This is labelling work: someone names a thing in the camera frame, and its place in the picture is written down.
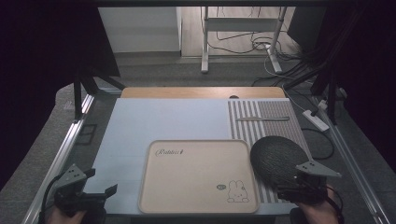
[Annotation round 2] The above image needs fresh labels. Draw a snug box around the beige tray with rabbit print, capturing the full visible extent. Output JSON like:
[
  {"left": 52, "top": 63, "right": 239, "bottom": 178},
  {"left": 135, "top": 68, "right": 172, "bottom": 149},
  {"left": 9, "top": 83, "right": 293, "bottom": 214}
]
[{"left": 137, "top": 138, "right": 261, "bottom": 216}]

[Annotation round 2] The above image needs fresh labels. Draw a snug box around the white power strip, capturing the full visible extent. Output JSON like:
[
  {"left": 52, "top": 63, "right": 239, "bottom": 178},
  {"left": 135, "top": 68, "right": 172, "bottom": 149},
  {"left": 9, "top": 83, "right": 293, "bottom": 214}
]
[{"left": 302, "top": 109, "right": 331, "bottom": 133}]

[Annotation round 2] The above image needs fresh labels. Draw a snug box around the wooden table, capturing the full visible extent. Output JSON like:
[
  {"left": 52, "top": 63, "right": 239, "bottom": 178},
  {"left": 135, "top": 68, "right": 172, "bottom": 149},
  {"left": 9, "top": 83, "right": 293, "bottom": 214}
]
[{"left": 120, "top": 86, "right": 288, "bottom": 100}]

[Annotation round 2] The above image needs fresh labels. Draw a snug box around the aluminium rail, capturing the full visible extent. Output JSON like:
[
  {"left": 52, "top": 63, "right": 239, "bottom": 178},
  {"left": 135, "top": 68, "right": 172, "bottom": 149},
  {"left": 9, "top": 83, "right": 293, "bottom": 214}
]
[
  {"left": 311, "top": 96, "right": 390, "bottom": 224},
  {"left": 21, "top": 92, "right": 96, "bottom": 224}
]

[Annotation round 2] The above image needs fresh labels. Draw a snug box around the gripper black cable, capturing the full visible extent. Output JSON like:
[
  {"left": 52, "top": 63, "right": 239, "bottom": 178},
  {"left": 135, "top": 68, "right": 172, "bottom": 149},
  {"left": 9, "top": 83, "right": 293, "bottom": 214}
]
[
  {"left": 325, "top": 185, "right": 346, "bottom": 224},
  {"left": 40, "top": 173, "right": 64, "bottom": 223}
]

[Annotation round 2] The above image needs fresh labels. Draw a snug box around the bundle of black cables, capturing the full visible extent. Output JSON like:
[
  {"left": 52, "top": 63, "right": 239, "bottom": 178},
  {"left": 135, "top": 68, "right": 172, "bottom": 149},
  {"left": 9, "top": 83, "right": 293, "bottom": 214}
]
[{"left": 251, "top": 46, "right": 330, "bottom": 91}]

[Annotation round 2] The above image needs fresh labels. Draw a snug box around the white metal desk frame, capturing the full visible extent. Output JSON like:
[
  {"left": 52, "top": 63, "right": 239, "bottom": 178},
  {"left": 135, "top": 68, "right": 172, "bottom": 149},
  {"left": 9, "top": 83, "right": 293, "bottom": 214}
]
[{"left": 200, "top": 6, "right": 289, "bottom": 75}]

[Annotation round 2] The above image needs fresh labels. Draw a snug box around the light blue board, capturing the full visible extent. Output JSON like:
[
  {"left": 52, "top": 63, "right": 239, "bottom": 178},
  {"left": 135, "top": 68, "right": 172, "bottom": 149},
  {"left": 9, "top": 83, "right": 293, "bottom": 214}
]
[{"left": 83, "top": 97, "right": 298, "bottom": 217}]

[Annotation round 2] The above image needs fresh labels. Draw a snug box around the dark round woven placemat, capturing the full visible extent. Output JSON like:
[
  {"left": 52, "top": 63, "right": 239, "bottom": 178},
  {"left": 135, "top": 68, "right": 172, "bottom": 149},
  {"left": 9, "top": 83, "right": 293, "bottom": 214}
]
[{"left": 249, "top": 135, "right": 311, "bottom": 190}]

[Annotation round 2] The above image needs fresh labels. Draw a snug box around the grey striped placemat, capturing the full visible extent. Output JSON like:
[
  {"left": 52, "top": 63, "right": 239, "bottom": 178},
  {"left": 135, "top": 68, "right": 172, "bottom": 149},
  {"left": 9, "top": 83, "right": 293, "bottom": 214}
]
[{"left": 227, "top": 99, "right": 314, "bottom": 204}]

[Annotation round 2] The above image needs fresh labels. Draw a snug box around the black metal strut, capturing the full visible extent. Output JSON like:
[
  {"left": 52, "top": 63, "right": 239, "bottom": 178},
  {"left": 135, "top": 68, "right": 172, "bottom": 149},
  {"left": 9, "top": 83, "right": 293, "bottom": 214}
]
[
  {"left": 311, "top": 66, "right": 340, "bottom": 126},
  {"left": 73, "top": 73, "right": 126, "bottom": 121}
]

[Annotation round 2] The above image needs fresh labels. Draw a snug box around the person's right hand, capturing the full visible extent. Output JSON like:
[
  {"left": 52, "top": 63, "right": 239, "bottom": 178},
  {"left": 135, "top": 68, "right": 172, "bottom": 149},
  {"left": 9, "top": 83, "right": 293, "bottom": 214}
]
[{"left": 290, "top": 186, "right": 344, "bottom": 224}]

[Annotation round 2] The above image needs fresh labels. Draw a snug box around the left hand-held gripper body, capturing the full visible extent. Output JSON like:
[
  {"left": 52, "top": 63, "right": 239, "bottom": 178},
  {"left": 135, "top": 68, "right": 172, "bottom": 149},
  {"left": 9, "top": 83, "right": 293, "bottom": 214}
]
[{"left": 54, "top": 163, "right": 106, "bottom": 218}]

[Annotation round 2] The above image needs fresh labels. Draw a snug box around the black looped cable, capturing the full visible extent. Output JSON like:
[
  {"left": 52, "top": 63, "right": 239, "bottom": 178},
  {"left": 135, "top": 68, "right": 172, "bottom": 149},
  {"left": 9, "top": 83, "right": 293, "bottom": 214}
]
[{"left": 300, "top": 127, "right": 336, "bottom": 161}]

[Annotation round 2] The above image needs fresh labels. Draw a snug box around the white cabinet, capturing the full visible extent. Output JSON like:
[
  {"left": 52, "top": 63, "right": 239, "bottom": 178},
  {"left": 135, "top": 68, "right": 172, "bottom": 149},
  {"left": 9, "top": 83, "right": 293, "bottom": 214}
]
[{"left": 97, "top": 7, "right": 183, "bottom": 54}]

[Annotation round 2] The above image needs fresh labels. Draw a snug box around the thin grey bar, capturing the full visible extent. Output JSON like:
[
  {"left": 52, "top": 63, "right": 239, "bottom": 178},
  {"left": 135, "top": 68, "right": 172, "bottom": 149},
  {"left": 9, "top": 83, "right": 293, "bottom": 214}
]
[{"left": 235, "top": 116, "right": 290, "bottom": 122}]

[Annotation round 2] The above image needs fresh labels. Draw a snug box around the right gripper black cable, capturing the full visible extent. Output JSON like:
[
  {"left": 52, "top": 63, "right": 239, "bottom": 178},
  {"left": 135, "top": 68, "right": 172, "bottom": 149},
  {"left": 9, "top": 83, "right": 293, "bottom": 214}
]
[{"left": 325, "top": 185, "right": 346, "bottom": 224}]

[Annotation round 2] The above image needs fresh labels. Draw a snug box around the white cable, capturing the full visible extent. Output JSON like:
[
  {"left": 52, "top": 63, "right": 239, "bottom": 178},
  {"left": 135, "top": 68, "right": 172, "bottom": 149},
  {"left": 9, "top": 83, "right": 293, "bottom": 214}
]
[{"left": 262, "top": 43, "right": 309, "bottom": 114}]

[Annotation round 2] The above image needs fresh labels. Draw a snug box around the person's left hand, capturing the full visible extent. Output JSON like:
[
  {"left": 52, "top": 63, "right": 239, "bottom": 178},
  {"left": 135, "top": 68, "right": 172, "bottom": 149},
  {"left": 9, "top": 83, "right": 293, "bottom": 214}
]
[{"left": 43, "top": 205, "right": 88, "bottom": 224}]

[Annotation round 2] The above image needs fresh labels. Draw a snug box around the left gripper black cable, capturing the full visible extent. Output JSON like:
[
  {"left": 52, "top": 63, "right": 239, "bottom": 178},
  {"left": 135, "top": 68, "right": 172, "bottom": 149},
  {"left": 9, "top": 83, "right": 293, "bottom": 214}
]
[{"left": 40, "top": 173, "right": 64, "bottom": 223}]

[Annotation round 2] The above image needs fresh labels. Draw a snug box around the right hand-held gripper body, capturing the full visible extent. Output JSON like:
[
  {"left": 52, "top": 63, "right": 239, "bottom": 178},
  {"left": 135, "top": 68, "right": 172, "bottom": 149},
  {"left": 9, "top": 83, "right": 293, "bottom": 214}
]
[{"left": 293, "top": 160, "right": 342, "bottom": 205}]

